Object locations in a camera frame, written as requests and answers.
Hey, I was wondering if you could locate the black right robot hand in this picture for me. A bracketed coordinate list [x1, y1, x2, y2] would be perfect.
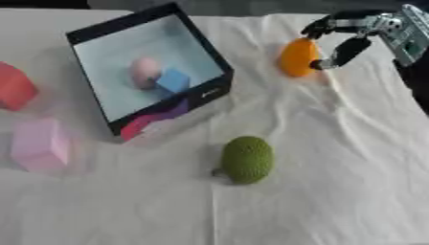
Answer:
[300, 10, 399, 71]

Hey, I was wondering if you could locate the black box with white inside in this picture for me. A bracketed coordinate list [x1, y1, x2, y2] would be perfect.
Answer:
[65, 2, 235, 136]

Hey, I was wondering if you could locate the orange toy fruit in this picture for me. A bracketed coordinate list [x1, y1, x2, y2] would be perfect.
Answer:
[278, 37, 324, 78]

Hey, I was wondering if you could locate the green knitted oval toy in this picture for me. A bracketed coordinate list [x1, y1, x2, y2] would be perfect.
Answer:
[211, 136, 277, 186]

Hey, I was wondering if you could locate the blue cube block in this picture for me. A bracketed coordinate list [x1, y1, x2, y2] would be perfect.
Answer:
[154, 68, 193, 94]

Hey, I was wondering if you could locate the pink egg toy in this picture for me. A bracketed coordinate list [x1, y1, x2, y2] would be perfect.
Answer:
[127, 56, 165, 90]

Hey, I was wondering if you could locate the red and purple toy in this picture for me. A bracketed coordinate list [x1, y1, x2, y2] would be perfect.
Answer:
[119, 99, 192, 142]

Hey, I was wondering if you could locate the pink block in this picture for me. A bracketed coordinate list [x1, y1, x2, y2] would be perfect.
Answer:
[8, 116, 74, 173]

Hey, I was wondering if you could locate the red block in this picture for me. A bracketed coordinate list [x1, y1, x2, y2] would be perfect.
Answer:
[0, 60, 40, 113]

